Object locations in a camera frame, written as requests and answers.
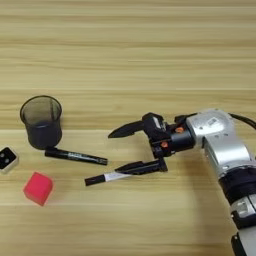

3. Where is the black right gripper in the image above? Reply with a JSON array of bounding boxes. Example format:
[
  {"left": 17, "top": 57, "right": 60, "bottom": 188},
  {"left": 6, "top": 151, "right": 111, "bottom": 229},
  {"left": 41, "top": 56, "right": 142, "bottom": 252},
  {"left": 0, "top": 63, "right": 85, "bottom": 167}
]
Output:
[{"left": 107, "top": 113, "right": 196, "bottom": 176}]

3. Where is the white marker black cap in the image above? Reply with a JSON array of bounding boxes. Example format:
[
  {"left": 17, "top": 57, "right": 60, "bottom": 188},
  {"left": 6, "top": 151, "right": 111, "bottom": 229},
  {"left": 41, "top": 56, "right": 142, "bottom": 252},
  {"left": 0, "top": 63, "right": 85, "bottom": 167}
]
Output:
[{"left": 84, "top": 170, "right": 134, "bottom": 187}]

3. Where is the black marker pen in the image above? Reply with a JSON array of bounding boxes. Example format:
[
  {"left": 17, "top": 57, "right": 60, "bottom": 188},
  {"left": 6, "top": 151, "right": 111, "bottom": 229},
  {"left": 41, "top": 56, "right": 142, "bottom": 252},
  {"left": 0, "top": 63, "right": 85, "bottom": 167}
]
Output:
[{"left": 44, "top": 147, "right": 109, "bottom": 166}]

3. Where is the black mesh pen cup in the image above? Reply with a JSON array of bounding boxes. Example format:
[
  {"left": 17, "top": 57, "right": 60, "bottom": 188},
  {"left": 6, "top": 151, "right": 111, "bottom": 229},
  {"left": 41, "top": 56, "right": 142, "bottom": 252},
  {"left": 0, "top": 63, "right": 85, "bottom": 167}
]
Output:
[{"left": 19, "top": 95, "right": 63, "bottom": 150}]

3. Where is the small black box white label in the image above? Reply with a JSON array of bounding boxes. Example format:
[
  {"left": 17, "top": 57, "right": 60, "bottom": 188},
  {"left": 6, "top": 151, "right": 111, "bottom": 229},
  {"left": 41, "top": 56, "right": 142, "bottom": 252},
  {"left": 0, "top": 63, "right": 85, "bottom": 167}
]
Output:
[{"left": 142, "top": 112, "right": 168, "bottom": 141}]

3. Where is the red foam cube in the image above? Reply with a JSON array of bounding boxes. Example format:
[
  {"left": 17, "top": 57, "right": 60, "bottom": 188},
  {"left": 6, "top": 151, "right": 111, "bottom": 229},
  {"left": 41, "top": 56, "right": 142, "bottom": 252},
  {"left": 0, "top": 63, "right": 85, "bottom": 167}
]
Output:
[{"left": 22, "top": 171, "right": 54, "bottom": 207}]

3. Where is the small black white cube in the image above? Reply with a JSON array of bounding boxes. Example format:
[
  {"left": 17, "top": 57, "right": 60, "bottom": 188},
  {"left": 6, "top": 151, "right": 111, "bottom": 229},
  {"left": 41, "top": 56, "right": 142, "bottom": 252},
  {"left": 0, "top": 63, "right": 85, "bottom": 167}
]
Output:
[{"left": 0, "top": 145, "right": 20, "bottom": 175}]

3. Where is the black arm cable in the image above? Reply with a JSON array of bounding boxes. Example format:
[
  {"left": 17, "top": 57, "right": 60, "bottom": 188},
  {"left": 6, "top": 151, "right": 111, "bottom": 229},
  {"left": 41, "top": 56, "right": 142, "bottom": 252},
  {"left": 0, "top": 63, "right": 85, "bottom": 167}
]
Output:
[{"left": 228, "top": 113, "right": 256, "bottom": 131}]

